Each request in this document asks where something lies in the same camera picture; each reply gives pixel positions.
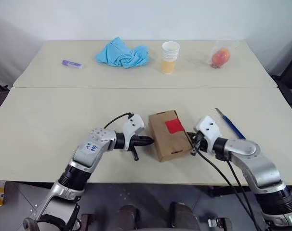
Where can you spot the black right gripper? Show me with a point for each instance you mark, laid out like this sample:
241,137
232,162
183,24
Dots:
200,143

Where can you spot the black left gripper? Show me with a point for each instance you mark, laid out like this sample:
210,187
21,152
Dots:
134,142

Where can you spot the brown cardboard box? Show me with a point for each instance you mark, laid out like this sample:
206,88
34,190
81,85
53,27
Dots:
171,142

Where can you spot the red tape piece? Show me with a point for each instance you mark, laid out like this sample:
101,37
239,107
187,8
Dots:
174,125

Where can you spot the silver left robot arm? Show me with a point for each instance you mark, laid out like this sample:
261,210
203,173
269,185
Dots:
88,154

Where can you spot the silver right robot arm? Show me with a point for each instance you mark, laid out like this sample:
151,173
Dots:
254,163

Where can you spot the dark rounded shape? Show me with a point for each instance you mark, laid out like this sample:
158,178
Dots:
183,215
128,217

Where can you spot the stack of paper cups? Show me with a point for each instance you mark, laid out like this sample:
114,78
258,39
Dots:
170,59

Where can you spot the red apple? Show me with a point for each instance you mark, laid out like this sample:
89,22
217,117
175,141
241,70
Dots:
220,57

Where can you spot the light blue crumpled cloth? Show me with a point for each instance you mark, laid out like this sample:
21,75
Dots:
122,55

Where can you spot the fruit in clear plastic bag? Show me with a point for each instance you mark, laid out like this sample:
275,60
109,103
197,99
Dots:
226,44

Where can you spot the black stand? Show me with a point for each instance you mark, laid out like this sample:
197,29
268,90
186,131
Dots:
0,84

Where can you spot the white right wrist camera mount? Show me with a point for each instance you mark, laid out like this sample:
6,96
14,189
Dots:
208,127

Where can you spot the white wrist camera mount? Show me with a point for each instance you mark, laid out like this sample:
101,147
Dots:
134,125
208,127

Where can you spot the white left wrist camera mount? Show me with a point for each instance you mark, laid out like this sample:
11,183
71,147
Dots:
134,125

